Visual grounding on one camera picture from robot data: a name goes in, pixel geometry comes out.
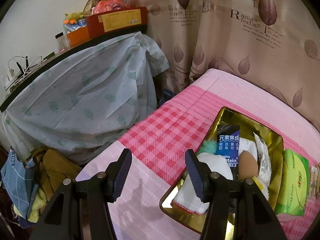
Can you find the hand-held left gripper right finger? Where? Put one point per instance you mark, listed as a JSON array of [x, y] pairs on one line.
[[196, 177]]

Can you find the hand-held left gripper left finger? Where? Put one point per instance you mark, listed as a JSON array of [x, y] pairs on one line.
[[122, 175]]

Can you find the white towel with red trim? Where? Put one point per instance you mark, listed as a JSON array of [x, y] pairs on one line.
[[186, 197]]

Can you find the teal fluffy scrunchie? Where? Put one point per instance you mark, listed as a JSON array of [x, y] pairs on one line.
[[208, 147]]

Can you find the black blue drink sachet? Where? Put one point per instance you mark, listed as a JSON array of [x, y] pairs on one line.
[[228, 140]]

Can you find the brown makeup sponge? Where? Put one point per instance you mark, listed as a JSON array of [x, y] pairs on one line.
[[247, 165]]

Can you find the white sock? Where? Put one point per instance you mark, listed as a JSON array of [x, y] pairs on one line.
[[250, 145]]

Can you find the yellow plush toy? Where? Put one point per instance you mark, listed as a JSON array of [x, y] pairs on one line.
[[261, 185]]

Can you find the gold tin box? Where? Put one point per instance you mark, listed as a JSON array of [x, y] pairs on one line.
[[232, 117]]

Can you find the white printed packet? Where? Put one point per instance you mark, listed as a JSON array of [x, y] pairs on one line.
[[263, 155]]

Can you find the green tissue pack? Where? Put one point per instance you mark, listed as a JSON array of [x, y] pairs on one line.
[[292, 182]]

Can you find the pink checked blanket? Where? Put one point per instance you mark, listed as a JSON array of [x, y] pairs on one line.
[[160, 130]]

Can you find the dark blue bag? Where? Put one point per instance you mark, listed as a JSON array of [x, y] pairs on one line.
[[167, 93]]

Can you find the yellow-green towel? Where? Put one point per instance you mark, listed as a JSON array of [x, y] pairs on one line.
[[37, 205]]

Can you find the pale plastic cover sheet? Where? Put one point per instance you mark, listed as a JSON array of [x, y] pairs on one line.
[[75, 92]]

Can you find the blue checked bag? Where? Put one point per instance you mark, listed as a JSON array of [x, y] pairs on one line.
[[15, 180]]

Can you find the beige leaf print curtain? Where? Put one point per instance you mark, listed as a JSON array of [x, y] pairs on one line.
[[225, 42]]

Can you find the orange box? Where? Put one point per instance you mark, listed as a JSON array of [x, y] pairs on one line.
[[77, 37]]

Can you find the clear plastic jar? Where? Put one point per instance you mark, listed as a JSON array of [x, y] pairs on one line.
[[60, 42]]

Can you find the black router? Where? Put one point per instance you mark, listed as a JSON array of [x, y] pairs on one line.
[[18, 66]]

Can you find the red cardboard box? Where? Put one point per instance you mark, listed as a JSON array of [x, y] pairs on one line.
[[117, 22]]

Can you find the blue white small bottle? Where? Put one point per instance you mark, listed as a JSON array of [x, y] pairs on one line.
[[82, 23], [70, 27]]

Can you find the green plush toy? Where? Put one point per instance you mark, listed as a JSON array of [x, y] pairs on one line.
[[73, 16]]

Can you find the red plastic bag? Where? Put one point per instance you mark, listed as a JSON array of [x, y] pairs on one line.
[[107, 6]]

